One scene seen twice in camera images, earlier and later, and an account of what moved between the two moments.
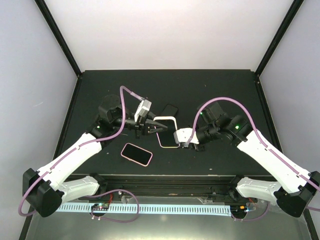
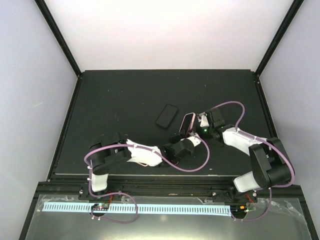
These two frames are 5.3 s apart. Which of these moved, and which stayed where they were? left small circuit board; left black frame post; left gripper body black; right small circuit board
Moved: left gripper body black
Stayed: right small circuit board; left small circuit board; left black frame post
